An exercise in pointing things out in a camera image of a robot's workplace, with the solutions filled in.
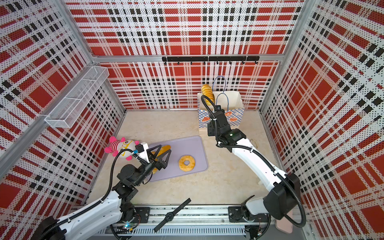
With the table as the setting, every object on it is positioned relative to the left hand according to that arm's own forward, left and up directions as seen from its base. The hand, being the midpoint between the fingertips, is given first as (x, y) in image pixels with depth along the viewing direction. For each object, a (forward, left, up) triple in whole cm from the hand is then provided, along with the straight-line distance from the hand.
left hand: (166, 150), depth 73 cm
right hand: (+13, -25, +4) cm, 28 cm away
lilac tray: (+16, -12, -23) cm, 30 cm away
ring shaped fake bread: (-1, -8, -20) cm, 22 cm away
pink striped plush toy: (+13, +37, -16) cm, 42 cm away
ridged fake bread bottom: (+37, -21, +9) cm, 43 cm away
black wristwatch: (-25, -1, -21) cm, 33 cm away
